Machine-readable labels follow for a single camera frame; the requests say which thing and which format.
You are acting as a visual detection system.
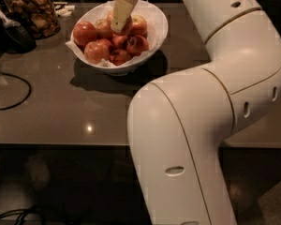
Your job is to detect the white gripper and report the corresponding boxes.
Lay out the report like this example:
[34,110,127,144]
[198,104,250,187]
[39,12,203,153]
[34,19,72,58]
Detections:
[111,0,138,33]

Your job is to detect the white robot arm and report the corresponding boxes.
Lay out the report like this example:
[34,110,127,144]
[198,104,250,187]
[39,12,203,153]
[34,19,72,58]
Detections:
[127,0,281,225]

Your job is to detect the small hidden red apple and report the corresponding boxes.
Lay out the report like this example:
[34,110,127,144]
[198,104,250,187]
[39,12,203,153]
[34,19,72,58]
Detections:
[111,35,128,49]

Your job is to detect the white ceramic bowl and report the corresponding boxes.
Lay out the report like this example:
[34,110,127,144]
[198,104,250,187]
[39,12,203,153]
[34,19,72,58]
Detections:
[69,0,169,77]

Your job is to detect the right dark red apple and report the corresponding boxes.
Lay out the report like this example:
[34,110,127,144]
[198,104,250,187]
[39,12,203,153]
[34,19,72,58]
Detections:
[126,35,149,56]

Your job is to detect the small white items behind bowl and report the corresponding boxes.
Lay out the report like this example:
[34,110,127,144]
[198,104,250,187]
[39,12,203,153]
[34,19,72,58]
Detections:
[54,4,76,18]

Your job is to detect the glass jar of dried chips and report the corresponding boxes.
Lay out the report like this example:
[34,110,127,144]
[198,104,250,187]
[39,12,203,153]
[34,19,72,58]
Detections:
[4,0,60,39]

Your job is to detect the black appliance with silver handle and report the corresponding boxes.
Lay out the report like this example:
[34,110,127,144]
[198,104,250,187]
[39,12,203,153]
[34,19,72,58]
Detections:
[0,0,37,53]

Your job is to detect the black cable loop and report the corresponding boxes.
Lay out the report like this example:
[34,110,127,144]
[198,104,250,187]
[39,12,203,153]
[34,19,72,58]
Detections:
[0,70,33,112]

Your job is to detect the black floor cables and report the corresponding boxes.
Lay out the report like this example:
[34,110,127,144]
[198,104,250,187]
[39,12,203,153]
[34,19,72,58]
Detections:
[0,204,48,225]

